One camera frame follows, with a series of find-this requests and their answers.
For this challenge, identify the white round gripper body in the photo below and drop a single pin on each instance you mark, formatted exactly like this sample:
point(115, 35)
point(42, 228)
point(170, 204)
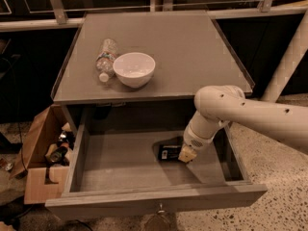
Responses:
point(193, 141)

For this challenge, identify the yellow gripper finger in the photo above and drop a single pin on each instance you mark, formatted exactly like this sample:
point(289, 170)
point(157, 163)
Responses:
point(187, 154)

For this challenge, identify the black rxbar chocolate wrapper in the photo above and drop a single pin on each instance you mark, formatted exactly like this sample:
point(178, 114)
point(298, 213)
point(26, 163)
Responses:
point(169, 152)

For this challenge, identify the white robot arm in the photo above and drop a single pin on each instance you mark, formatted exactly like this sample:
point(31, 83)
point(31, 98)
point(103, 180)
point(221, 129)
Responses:
point(270, 48)

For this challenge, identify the open grey top drawer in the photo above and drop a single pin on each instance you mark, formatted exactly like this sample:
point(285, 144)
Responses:
point(119, 174)

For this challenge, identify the grey wooden cabinet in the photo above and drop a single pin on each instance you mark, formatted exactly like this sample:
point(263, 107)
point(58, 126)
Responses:
point(189, 50)

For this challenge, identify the white ceramic bowl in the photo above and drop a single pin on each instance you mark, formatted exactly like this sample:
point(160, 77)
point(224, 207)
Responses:
point(134, 69)

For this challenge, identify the clear plastic water bottle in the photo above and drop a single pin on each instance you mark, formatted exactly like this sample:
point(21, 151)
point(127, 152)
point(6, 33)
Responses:
point(105, 60)

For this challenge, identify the dark can in box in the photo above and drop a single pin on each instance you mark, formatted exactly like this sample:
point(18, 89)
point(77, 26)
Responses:
point(58, 155)

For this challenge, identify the brown cardboard box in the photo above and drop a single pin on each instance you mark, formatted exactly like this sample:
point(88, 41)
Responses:
point(41, 183)

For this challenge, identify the metal drawer pull handle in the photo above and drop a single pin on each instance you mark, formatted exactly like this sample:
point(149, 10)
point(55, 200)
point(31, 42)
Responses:
point(161, 210)

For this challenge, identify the metal guard rail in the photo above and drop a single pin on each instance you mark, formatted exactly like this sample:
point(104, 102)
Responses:
point(26, 15)

